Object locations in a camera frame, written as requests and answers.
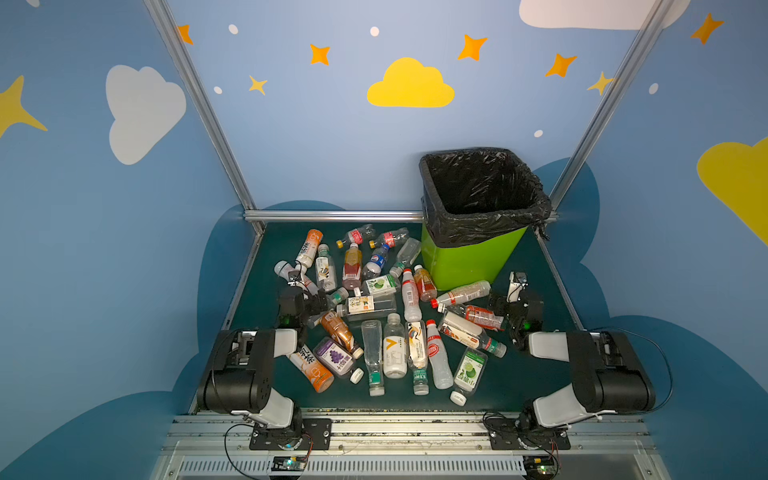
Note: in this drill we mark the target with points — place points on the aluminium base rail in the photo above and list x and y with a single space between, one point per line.
359 444

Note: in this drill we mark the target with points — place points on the red label crushed bottle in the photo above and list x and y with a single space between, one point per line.
477 315

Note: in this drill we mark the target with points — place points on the lime label square bottle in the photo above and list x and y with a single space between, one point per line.
380 286

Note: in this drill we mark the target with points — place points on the white yellow V bottle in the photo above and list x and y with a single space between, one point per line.
394 348

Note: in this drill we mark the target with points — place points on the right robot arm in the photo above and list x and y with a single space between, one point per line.
607 376

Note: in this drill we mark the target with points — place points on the brown milk tea bottle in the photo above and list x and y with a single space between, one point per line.
340 332

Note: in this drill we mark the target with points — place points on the bird label green cap bottle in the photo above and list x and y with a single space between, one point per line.
418 357

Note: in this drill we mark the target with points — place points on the orange milk tea bottle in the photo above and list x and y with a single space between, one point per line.
319 376

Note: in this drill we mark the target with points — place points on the aluminium frame back bar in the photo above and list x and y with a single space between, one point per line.
333 216

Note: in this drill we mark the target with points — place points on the green trash bin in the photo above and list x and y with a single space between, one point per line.
459 266

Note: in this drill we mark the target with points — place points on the purple grape juice bottle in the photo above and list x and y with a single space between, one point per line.
338 361

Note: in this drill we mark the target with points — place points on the blue label bottle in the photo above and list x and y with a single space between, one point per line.
373 268

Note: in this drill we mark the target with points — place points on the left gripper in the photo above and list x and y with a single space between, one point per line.
315 303

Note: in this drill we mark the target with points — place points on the white bottle red cap lying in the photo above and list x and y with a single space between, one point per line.
462 294

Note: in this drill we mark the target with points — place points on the dark red juice bottle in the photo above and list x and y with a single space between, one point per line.
352 268

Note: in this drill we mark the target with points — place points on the lime label bottle front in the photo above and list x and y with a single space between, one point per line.
468 375

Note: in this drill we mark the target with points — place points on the clear bottle yellow cap red label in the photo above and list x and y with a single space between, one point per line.
357 236

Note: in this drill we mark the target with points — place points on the black bin liner bag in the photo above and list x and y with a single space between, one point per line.
473 195

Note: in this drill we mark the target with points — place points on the red white label clear bottle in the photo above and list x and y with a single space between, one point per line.
470 335

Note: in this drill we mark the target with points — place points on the white slim bottle red cap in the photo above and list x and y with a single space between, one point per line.
412 310

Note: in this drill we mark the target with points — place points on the orange tea bottle white cap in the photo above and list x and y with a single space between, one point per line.
426 288

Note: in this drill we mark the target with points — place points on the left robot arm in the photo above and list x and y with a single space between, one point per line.
240 372

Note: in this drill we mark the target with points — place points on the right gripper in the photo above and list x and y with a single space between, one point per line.
504 304

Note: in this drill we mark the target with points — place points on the clear tall bottle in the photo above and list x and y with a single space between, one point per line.
372 340

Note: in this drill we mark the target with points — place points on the osmanthus oolong square bottle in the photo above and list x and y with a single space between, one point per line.
367 308

